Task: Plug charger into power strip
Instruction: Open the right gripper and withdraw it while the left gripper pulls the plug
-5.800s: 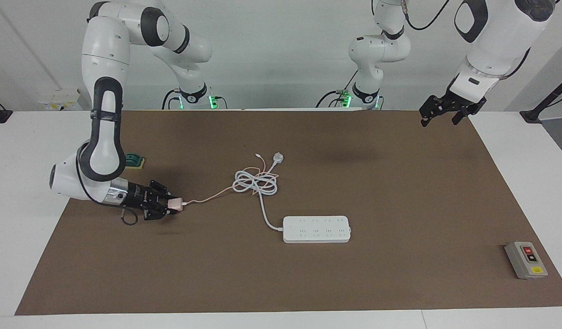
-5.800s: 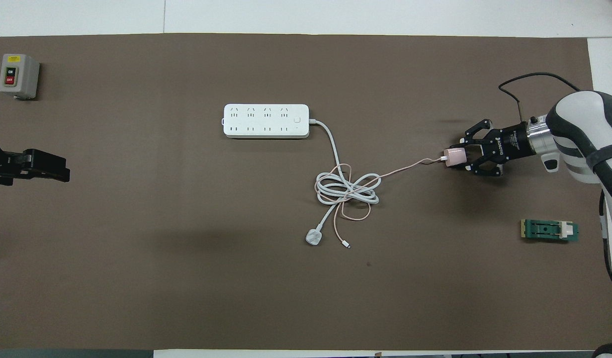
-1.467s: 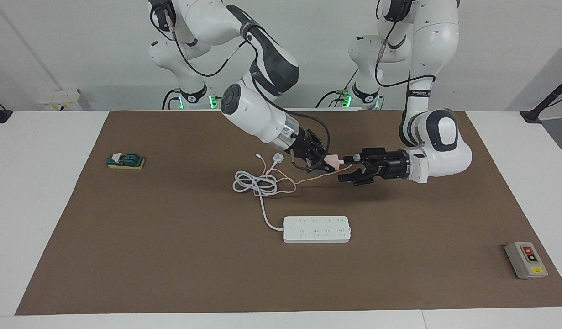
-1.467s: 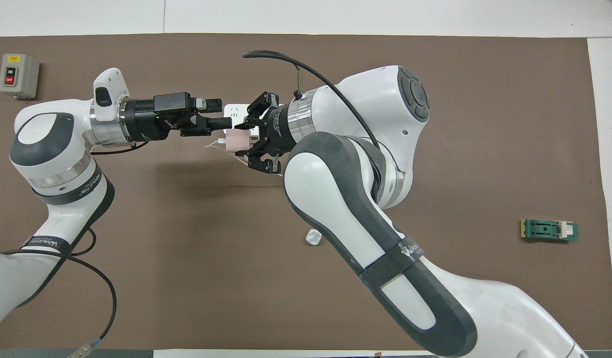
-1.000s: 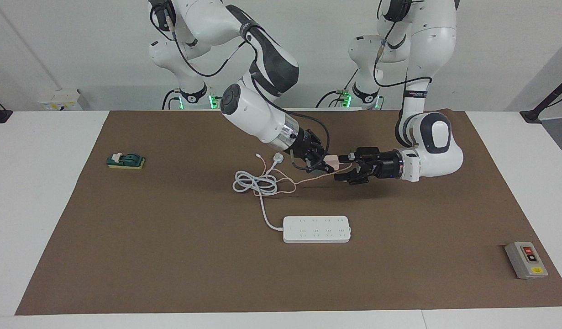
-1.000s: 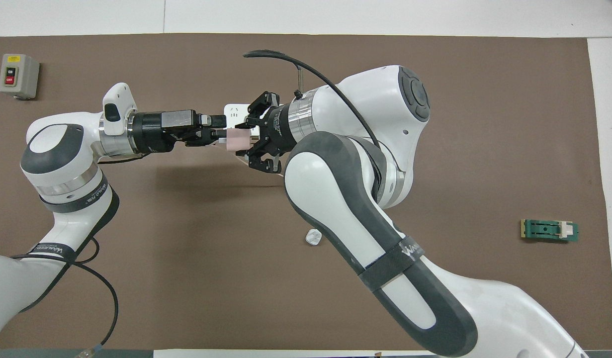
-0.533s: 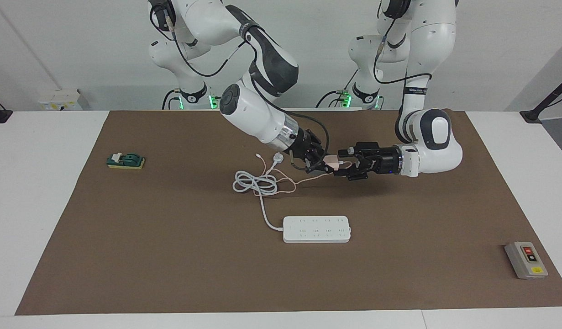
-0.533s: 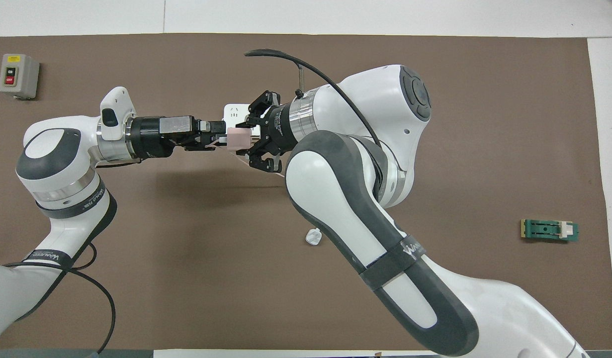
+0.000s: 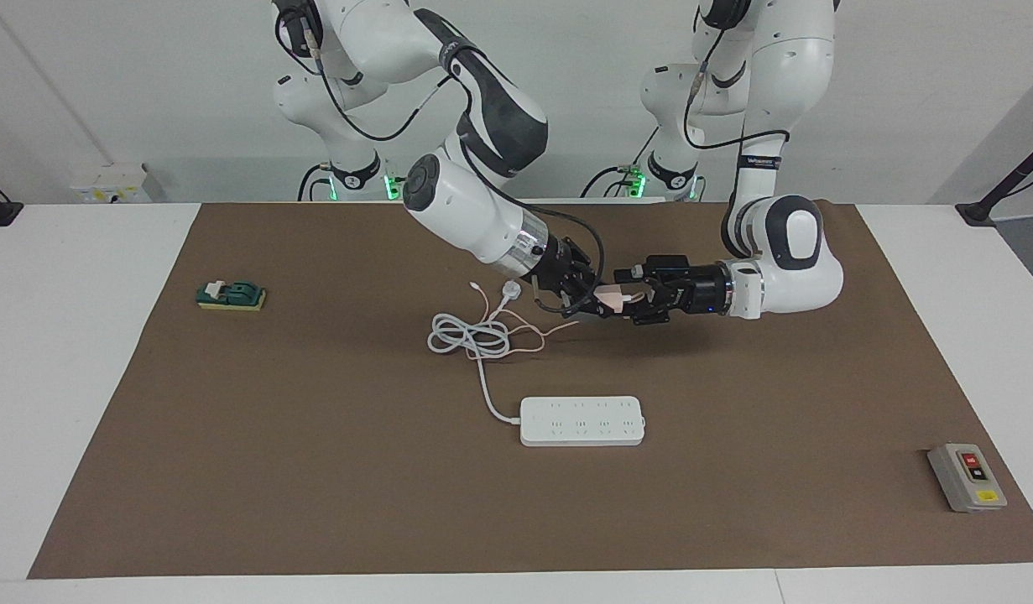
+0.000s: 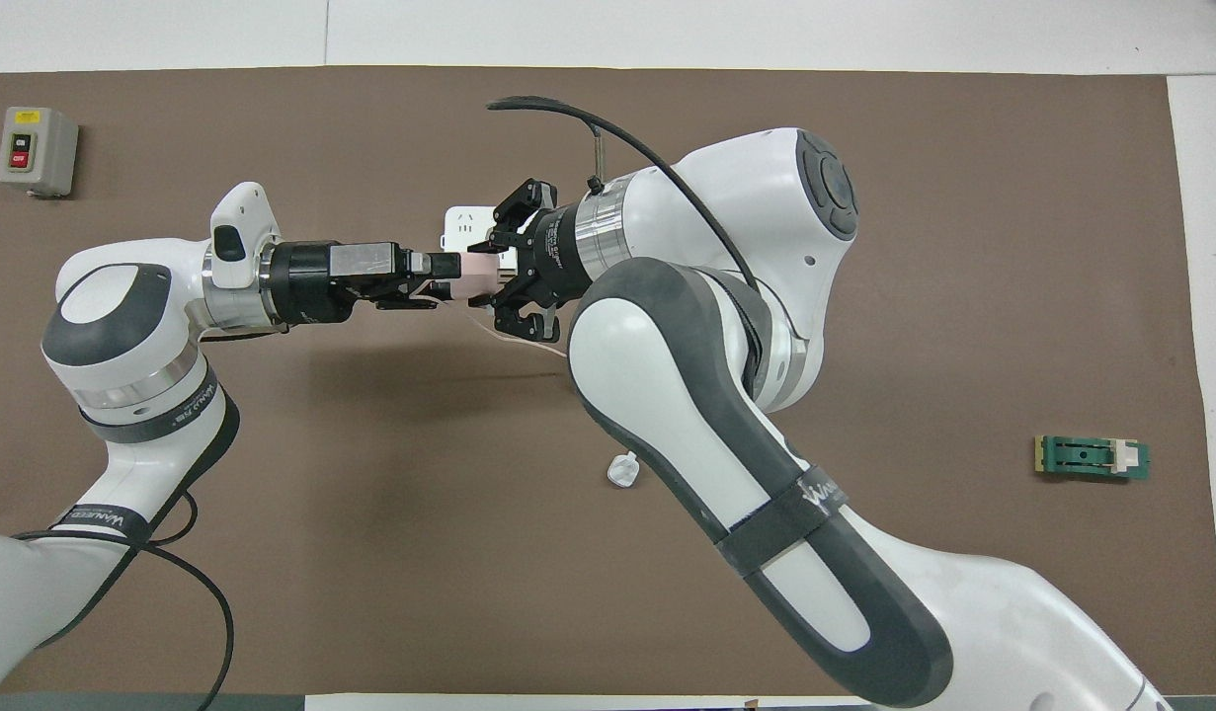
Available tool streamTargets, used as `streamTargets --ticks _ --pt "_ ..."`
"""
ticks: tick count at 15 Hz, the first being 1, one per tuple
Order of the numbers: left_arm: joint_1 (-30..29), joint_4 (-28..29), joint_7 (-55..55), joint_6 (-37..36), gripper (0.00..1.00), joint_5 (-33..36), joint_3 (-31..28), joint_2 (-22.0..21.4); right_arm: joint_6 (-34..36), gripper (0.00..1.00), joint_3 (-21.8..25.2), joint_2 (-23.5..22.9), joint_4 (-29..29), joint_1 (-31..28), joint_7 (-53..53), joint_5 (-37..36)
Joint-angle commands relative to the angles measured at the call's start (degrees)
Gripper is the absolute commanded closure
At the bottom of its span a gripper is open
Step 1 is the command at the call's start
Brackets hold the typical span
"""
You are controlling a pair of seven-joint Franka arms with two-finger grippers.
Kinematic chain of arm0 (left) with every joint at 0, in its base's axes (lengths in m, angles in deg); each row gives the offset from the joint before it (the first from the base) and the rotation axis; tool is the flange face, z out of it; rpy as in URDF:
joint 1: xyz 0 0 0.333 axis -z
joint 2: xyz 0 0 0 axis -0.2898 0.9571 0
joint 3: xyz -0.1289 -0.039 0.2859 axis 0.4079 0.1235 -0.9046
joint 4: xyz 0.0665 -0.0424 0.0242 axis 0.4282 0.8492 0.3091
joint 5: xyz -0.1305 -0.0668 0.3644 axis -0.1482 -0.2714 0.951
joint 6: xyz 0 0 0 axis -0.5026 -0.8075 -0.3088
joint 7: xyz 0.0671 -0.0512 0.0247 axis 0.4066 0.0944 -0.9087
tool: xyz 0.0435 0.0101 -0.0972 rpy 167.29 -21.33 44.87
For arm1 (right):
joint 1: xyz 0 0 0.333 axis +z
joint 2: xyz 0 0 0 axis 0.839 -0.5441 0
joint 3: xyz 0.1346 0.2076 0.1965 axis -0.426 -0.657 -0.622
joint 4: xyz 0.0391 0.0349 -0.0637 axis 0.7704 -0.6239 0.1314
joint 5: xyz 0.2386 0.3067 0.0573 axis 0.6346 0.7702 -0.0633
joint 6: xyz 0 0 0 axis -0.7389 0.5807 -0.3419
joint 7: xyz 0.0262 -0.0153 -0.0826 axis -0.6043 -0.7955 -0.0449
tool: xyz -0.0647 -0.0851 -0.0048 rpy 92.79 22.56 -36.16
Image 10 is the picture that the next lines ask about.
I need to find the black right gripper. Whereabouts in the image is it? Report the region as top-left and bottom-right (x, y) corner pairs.
(427, 177), (595, 343)

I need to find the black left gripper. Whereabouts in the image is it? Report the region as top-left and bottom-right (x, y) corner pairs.
(266, 241), (442, 328)

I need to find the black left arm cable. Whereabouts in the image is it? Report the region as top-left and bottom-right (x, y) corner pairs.
(13, 492), (236, 711)

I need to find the pink charger cable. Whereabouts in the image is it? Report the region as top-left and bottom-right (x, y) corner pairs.
(467, 304), (571, 358)

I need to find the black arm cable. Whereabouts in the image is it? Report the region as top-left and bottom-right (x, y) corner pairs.
(487, 96), (767, 297)
(13, 492), (236, 711)

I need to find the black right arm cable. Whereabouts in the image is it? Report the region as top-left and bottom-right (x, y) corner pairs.
(487, 96), (767, 297)

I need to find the white power strip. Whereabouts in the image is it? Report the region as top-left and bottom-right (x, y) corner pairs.
(443, 204), (522, 275)

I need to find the pink charger plug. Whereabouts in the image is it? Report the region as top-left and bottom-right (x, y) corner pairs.
(440, 252), (502, 303)

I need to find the brown table mat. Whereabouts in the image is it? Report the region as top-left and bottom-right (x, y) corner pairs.
(0, 66), (1216, 697)

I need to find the grey switch box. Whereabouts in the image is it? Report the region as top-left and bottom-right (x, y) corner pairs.
(0, 107), (79, 198)

